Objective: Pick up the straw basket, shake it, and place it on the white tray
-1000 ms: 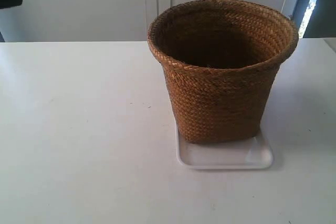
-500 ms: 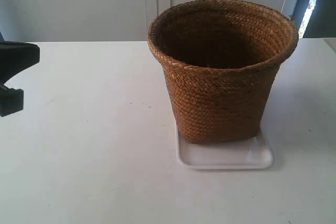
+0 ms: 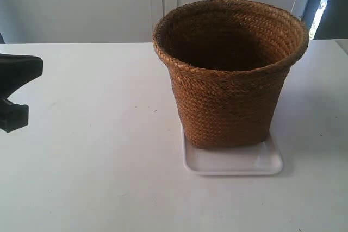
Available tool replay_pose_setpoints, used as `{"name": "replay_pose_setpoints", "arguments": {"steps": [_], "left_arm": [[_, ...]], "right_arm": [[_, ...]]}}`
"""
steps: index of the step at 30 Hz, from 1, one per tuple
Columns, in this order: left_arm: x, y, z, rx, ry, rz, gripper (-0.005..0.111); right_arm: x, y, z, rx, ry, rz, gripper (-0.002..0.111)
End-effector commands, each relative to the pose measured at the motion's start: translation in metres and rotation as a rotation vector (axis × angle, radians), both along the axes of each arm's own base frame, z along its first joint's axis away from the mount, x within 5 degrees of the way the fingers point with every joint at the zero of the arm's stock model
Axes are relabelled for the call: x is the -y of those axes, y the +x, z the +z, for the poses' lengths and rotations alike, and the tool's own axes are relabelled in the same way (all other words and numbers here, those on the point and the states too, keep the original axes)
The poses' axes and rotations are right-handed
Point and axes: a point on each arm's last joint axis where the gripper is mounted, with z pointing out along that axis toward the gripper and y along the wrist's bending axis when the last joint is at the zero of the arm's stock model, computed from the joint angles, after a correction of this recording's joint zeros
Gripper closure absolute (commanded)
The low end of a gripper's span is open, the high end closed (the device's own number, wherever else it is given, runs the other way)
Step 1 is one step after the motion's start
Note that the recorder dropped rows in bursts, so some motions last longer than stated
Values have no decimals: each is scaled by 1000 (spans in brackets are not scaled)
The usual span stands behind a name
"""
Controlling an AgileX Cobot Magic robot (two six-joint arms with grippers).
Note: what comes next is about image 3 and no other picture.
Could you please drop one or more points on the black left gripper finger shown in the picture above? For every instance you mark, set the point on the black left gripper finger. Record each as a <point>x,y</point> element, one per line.
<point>13,116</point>
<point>18,70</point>

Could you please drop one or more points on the brown woven wicker basket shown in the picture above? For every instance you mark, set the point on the brown woven wicker basket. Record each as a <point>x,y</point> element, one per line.
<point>227,62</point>

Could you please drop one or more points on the white rectangular plastic tray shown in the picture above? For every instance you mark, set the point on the white rectangular plastic tray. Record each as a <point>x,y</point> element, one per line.
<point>262,159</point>

